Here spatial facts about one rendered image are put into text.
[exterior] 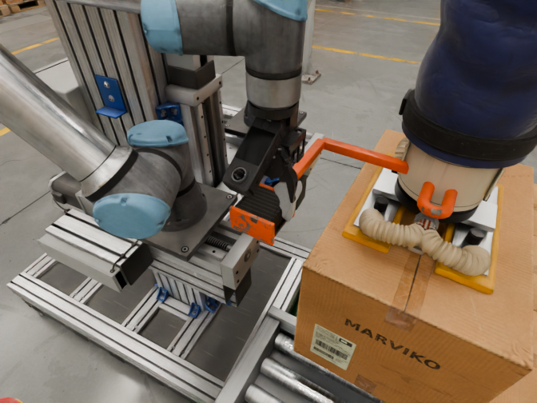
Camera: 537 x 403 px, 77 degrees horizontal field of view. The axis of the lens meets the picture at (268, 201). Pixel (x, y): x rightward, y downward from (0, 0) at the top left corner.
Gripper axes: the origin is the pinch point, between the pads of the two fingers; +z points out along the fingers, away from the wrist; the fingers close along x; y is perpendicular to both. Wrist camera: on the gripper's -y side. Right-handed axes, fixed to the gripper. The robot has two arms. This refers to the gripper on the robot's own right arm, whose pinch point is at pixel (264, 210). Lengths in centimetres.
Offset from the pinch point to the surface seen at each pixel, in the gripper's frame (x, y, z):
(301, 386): -13, 0, 65
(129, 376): 61, -17, 121
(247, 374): 1, -7, 61
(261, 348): 2, 2, 61
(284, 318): 0, 13, 59
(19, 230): 190, 11, 121
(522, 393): -70, 31, 65
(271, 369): -3, 0, 65
